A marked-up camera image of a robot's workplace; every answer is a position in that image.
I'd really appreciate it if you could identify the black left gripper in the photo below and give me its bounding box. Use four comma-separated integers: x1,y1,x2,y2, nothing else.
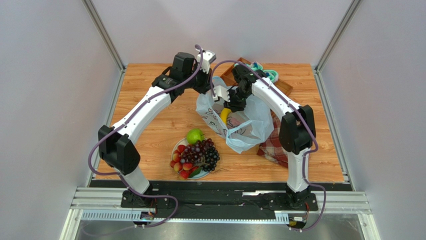
183,65,215,96

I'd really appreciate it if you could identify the yellow fake banana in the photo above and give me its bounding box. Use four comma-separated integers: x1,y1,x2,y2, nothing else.
220,107,232,126

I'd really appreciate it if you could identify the light blue plastic bag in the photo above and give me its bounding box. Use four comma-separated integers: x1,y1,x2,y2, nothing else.
196,92,274,154

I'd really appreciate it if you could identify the green fake apple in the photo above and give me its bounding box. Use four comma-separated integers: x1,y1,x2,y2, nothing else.
186,128,205,145

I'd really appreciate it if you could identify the dark fake grape bunch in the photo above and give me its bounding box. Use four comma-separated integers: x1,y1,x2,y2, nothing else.
201,147,220,172

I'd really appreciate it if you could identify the red purple fake grape bunch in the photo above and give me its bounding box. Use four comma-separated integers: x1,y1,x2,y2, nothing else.
188,138,216,164

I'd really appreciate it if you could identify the cream blue ceramic plate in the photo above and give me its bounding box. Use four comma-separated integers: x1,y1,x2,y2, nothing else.
171,138,221,180

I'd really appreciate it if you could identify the red fake cherry bunch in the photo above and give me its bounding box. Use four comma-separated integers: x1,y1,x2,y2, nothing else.
169,144,202,180

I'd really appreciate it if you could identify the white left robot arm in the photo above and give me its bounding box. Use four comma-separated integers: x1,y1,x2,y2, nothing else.
96,50,216,194

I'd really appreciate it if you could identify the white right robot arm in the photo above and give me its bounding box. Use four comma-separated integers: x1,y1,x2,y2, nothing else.
223,61,316,202

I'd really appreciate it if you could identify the wooden compartment tray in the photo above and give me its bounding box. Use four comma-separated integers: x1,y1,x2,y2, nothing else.
219,57,293,96

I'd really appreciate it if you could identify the teal white sock pair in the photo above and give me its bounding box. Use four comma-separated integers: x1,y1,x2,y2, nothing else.
233,61,264,71

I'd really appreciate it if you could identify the red plaid folded cloth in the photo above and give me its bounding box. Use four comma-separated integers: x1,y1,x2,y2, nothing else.
256,110,288,168

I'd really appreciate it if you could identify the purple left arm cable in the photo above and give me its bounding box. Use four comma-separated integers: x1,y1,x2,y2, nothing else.
81,44,205,238

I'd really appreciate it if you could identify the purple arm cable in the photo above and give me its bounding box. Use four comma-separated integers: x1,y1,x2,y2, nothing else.
81,44,205,238
209,59,327,233

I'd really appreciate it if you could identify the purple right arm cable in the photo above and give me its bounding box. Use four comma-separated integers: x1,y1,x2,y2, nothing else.
209,59,327,233

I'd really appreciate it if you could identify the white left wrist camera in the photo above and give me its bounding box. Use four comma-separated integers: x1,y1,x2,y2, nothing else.
196,50,217,74

